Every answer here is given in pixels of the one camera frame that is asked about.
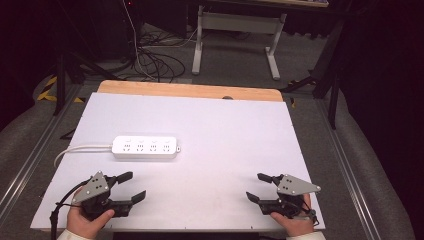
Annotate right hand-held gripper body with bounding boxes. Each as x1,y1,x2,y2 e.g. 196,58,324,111
258,173,322,220

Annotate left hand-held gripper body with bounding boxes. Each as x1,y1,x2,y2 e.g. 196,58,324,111
71,170,133,222

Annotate person's left hand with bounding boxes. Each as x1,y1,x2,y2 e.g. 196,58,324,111
66,203,116,240

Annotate person's right hand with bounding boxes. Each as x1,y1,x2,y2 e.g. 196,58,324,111
269,193,317,238

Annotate white power strip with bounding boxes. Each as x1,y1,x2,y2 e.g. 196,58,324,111
111,134,182,160

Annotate white table cover board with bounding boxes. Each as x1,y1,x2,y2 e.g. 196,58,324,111
29,92,326,232

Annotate wooden table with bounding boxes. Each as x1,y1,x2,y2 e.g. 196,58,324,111
97,79,284,103

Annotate yellow black floor tape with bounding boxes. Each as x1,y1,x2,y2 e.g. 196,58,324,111
36,75,85,104

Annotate black tripod stand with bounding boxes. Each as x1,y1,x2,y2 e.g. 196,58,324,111
282,18,348,130
53,49,118,116

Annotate dark computer case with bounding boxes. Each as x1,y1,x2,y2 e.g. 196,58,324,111
99,0,142,62

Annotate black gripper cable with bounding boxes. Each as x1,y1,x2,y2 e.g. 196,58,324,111
49,179,92,240
300,199,320,226

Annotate white power strip cable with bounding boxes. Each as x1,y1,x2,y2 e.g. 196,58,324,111
53,143,114,168

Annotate aluminium floor rail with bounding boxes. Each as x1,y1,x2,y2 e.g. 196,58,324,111
0,83,84,216
315,99,382,240

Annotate tangle of black floor cables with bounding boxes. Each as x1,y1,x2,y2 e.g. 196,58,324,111
132,31,187,83

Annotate thin white floor cable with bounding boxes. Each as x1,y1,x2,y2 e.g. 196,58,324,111
122,0,158,82

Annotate white metal desk frame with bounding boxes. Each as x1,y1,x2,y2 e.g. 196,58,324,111
191,4,288,81

